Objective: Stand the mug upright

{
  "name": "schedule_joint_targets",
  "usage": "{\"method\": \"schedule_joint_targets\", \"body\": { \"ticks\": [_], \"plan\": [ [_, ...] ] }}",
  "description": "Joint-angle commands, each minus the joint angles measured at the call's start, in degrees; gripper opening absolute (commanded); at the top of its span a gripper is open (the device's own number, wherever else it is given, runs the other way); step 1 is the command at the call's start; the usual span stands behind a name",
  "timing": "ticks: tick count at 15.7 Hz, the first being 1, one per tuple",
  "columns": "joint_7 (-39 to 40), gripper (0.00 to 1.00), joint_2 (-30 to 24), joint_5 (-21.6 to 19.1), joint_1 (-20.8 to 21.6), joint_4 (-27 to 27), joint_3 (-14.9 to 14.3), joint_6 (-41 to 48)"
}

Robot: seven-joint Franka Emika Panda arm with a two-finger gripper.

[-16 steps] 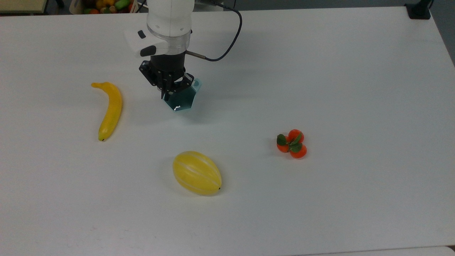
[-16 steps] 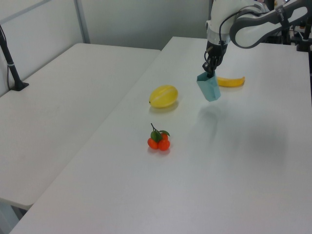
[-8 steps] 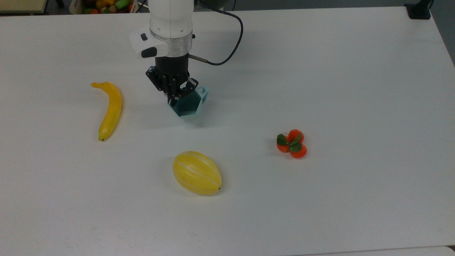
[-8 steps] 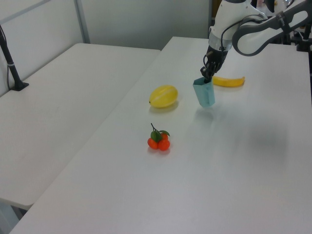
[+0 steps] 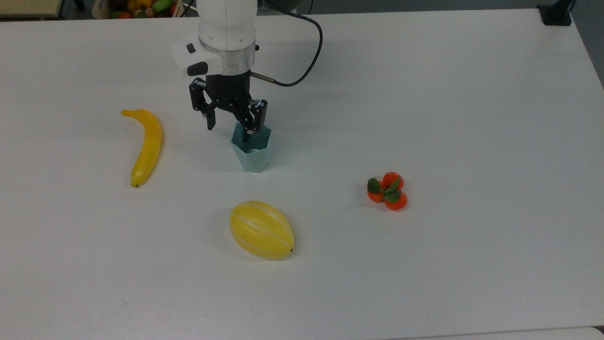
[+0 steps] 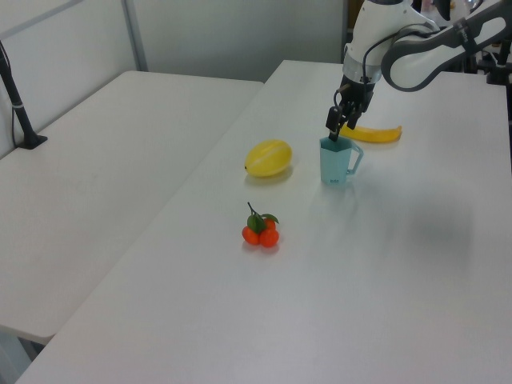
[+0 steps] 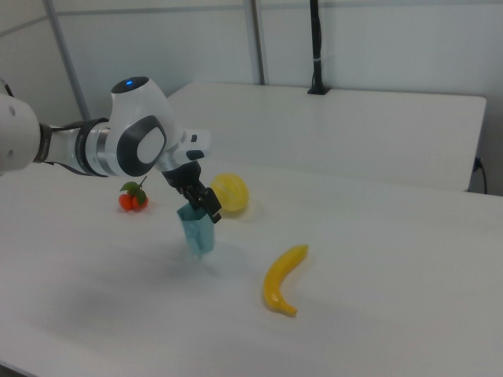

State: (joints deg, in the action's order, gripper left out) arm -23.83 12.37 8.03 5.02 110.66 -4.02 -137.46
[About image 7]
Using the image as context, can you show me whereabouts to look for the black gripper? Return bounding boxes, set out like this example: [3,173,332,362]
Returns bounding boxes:
[160,161,224,225]

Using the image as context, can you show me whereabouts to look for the light blue mug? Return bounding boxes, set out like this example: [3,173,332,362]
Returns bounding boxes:
[176,203,218,257]

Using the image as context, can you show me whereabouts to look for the yellow ribbed melon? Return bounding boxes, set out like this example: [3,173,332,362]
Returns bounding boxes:
[210,172,250,215]

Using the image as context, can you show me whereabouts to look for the orange tangerines with leaves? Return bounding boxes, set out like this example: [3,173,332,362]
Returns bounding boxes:
[118,175,149,212]

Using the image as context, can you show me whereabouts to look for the yellow banana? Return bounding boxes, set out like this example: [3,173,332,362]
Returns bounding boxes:
[262,243,310,317]

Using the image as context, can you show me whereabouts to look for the white rear table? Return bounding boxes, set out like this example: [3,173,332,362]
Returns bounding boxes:
[167,81,488,193]

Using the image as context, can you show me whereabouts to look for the black pole with clamp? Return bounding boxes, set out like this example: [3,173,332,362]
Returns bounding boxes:
[307,0,332,96]

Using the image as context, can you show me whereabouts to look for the black power cable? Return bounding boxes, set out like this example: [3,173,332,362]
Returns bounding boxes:
[473,156,489,195]

